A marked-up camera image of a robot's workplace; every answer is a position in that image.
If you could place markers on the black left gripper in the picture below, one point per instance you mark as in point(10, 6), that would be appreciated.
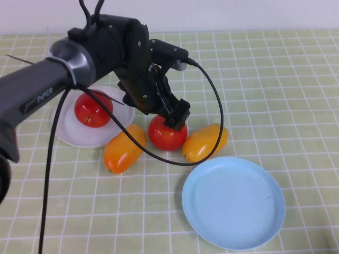
point(137, 79)

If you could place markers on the red apple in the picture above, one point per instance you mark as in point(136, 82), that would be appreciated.
point(84, 105)
point(164, 137)

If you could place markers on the yellow-orange mango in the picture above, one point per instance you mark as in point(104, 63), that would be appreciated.
point(201, 148)

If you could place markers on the deep orange mango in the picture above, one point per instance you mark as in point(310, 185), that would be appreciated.
point(119, 156)

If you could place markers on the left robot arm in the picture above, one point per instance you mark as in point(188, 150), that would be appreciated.
point(39, 79)

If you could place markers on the light blue plate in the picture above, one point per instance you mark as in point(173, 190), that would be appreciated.
point(233, 203)

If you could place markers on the white plate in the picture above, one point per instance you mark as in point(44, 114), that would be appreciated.
point(66, 132)

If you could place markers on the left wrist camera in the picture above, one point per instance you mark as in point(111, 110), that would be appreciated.
point(169, 50)

